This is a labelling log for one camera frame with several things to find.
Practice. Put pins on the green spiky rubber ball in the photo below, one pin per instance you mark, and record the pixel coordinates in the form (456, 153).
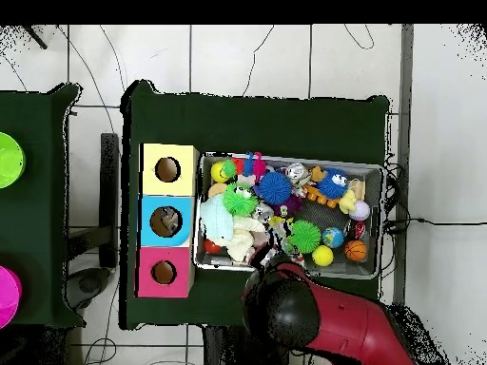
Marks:
(239, 201)

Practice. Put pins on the mint green cloth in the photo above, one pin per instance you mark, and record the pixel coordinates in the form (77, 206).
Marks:
(217, 222)

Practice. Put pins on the cream knit cloth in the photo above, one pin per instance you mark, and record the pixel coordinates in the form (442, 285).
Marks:
(243, 237)

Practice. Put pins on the wooden three-hole box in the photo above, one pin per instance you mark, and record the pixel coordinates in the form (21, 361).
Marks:
(182, 182)

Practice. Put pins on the shallow silver mesh bin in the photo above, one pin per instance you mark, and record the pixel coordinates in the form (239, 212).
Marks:
(331, 216)

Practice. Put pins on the round orange sponge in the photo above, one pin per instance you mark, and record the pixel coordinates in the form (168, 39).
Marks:
(215, 189)

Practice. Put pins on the blue spiky rubber ball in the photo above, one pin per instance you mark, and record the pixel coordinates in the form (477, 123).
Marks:
(274, 188)

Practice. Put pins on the rainbow spiky caterpillar toy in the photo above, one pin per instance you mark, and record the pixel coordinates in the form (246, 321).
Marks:
(258, 167)

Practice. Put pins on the yellow smiley ball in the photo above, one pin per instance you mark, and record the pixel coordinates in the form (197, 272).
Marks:
(218, 173)

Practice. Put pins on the silver-top drink can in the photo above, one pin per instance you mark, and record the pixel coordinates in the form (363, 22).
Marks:
(298, 171)

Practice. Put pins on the green spiky ball with eyes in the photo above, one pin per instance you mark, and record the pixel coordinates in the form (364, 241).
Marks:
(304, 236)

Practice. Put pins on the dark green table cloth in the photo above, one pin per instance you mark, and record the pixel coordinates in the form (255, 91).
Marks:
(38, 114)
(247, 125)

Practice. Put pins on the white baseball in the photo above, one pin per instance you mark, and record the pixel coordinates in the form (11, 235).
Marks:
(359, 211)

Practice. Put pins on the black upright panel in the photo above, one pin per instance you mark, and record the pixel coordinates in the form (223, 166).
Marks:
(109, 190)

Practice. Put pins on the green plastic bowl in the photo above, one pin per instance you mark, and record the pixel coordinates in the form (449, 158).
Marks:
(11, 159)

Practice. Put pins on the pink plastic bowl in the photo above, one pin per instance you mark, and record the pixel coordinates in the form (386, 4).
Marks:
(9, 296)

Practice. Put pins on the dark slanted rod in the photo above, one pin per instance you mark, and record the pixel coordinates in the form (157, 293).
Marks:
(38, 40)

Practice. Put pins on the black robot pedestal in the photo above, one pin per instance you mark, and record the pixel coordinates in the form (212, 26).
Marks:
(224, 349)

